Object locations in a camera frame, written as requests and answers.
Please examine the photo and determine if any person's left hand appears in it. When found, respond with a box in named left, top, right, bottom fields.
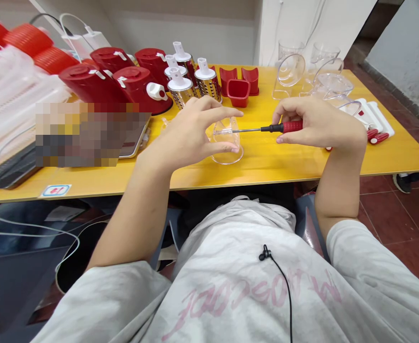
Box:
left=138, top=95, right=245, bottom=172

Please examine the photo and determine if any person's right hand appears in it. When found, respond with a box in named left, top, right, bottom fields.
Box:
left=271, top=95, right=369, bottom=150

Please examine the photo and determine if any red handled screwdriver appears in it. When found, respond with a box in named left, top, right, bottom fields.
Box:
left=215, top=120, right=304, bottom=136

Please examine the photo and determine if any clear plastic grater housing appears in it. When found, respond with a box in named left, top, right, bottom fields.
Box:
left=310, top=72, right=355, bottom=109
left=209, top=116, right=245, bottom=166
left=332, top=99, right=364, bottom=121
left=271, top=38, right=307, bottom=101
left=299, top=41, right=345, bottom=98

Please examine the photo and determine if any metal tray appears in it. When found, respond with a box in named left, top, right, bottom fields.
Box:
left=118, top=112, right=153, bottom=159

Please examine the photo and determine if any steel grater drum white cap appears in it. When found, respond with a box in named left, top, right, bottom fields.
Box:
left=172, top=41, right=197, bottom=79
left=194, top=57, right=222, bottom=105
left=163, top=54, right=189, bottom=82
left=167, top=66, right=199, bottom=111

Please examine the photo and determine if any red cylindrical grater base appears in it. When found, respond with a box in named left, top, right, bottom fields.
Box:
left=58, top=63, right=121, bottom=105
left=135, top=48, right=171, bottom=87
left=89, top=47, right=137, bottom=75
left=112, top=65, right=174, bottom=116

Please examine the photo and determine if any red plastic pusher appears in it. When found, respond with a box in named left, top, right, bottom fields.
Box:
left=226, top=79, right=251, bottom=108
left=219, top=66, right=239, bottom=97
left=240, top=66, right=260, bottom=97

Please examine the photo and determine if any blue grey chair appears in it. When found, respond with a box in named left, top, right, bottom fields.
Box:
left=148, top=192, right=332, bottom=272

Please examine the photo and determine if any white power adapter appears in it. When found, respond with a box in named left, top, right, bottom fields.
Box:
left=82, top=31, right=112, bottom=51
left=60, top=33, right=90, bottom=61

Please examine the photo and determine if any white blue table sticker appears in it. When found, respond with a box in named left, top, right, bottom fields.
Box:
left=40, top=184, right=72, bottom=198

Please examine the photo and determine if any person's body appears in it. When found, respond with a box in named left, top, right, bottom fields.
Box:
left=30, top=195, right=419, bottom=343

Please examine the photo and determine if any black flat device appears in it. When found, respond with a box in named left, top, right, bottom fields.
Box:
left=0, top=142, right=44, bottom=191

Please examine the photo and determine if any pile of white crank handles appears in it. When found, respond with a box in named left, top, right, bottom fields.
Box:
left=325, top=97, right=396, bottom=151

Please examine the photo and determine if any black earphone with cable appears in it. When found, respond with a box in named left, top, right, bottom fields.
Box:
left=258, top=244, right=294, bottom=343

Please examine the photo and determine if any white cable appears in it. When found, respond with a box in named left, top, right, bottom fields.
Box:
left=0, top=125, right=81, bottom=274

